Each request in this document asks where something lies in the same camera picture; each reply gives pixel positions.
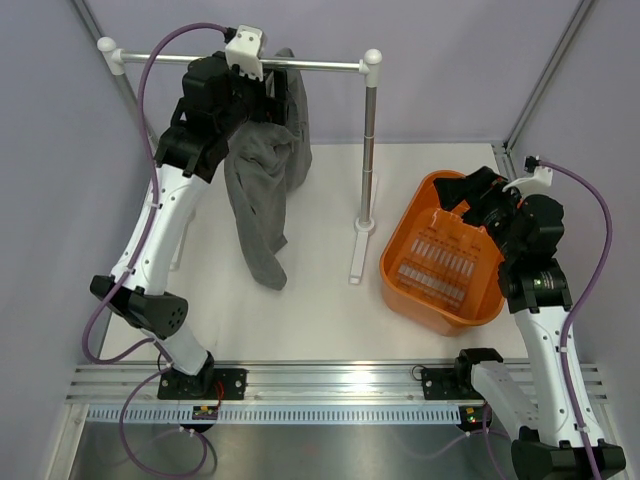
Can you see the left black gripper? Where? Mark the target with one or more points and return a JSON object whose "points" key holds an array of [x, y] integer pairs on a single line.
{"points": [[269, 108]]}

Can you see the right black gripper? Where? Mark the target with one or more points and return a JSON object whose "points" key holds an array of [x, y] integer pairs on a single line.
{"points": [[480, 189]]}

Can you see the grey shorts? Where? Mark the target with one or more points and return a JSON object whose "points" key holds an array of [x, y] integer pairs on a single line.
{"points": [[266, 162]]}

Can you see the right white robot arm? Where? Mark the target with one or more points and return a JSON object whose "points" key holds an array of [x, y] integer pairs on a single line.
{"points": [[556, 435]]}

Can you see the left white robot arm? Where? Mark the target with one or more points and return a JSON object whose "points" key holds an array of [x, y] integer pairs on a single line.
{"points": [[216, 101]]}

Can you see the orange plastic basket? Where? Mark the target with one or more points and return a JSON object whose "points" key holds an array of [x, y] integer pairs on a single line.
{"points": [[438, 271]]}

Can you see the metal clothes rack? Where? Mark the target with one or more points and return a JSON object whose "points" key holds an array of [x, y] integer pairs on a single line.
{"points": [[369, 68]]}

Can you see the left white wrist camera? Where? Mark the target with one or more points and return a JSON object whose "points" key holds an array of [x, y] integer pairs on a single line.
{"points": [[244, 52]]}

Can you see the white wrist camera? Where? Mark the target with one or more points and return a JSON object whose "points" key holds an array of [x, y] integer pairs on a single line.
{"points": [[532, 172], [244, 52]]}

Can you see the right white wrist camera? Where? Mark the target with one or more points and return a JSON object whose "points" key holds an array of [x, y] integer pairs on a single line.
{"points": [[532, 172]]}

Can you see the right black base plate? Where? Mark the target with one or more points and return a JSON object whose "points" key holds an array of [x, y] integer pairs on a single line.
{"points": [[443, 384]]}

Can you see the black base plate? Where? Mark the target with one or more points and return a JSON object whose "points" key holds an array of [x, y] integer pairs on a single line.
{"points": [[443, 384], [229, 382]]}

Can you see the white slotted cable duct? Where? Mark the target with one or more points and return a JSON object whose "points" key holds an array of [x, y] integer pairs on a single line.
{"points": [[236, 414]]}

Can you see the aluminium mounting rail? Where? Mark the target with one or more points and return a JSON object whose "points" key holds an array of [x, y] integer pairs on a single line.
{"points": [[320, 382]]}

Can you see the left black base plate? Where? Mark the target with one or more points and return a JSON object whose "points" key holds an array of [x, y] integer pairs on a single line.
{"points": [[229, 382]]}

